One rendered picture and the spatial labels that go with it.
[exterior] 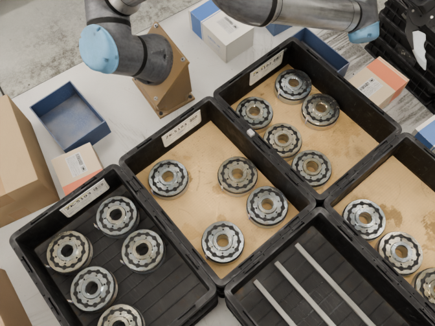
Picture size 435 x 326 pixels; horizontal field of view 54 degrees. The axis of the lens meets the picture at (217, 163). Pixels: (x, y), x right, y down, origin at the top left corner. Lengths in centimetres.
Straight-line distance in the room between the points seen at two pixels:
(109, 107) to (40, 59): 123
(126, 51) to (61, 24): 158
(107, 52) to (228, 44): 44
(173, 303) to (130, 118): 62
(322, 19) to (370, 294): 64
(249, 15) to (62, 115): 77
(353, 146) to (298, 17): 40
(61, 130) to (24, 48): 132
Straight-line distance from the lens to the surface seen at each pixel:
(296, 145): 114
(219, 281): 94
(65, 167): 128
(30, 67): 259
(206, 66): 147
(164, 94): 128
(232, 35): 143
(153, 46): 124
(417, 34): 110
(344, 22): 109
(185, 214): 109
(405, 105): 148
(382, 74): 143
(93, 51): 117
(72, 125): 142
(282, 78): 124
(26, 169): 122
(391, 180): 119
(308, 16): 101
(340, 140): 120
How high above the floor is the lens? 186
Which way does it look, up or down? 65 degrees down
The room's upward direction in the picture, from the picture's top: 4 degrees counter-clockwise
